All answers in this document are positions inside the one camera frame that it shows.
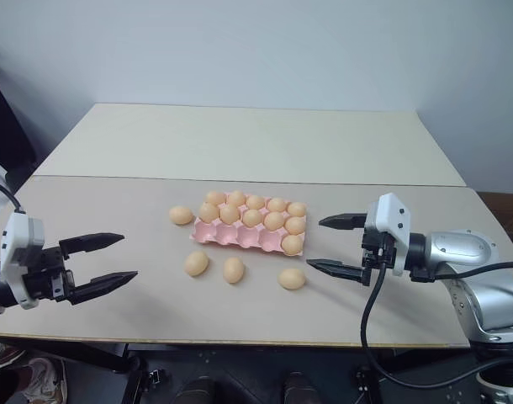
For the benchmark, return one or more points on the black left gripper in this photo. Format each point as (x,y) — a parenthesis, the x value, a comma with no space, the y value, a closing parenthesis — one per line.
(50,269)

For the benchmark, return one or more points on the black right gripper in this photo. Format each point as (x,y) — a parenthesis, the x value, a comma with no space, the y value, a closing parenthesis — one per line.
(378,252)

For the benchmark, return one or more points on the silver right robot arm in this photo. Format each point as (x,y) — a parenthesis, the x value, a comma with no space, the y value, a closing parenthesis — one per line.
(462,252)

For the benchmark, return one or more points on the pink egg tray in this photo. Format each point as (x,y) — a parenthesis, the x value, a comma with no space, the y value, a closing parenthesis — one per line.
(235,235)

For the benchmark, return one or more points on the beige egg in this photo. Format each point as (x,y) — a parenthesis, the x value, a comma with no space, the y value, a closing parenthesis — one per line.
(274,220)
(236,198)
(276,205)
(209,211)
(255,202)
(181,215)
(234,270)
(196,263)
(292,245)
(292,278)
(229,213)
(295,225)
(215,198)
(297,209)
(252,217)

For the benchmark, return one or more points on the white pink sneaker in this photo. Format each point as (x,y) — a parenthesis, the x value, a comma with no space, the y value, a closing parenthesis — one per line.
(44,381)

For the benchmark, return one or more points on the white brown shoe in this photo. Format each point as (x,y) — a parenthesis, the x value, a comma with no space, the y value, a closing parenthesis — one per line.
(2,357)

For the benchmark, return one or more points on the dark brown rounded shape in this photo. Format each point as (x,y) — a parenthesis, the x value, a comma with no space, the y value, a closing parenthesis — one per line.
(300,389)
(195,391)

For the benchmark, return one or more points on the silver robot body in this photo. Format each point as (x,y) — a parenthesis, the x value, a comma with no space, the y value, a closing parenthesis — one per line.
(502,385)

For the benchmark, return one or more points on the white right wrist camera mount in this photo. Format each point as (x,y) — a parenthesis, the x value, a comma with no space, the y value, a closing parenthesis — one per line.
(391,214)

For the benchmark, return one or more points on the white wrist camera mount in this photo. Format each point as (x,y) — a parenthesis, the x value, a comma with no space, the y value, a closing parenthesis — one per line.
(391,214)
(23,235)

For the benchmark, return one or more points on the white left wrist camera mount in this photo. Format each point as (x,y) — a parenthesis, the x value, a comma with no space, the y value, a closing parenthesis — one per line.
(23,235)

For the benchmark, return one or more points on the black table frame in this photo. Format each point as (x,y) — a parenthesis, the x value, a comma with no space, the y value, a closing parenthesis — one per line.
(92,357)

